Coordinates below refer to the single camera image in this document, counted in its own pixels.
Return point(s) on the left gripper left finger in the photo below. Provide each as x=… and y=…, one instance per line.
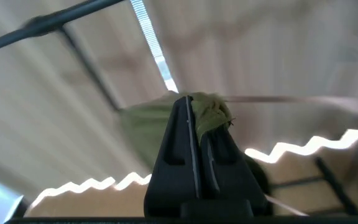
x=172, y=174

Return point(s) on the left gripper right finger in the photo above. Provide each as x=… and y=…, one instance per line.
x=228, y=174

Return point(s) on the green long-sleeved shirt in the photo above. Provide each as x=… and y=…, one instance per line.
x=148, y=130

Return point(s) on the black clothes rack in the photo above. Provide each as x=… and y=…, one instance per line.
x=45, y=23

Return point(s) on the beige curtain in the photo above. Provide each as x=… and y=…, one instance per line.
x=259, y=46

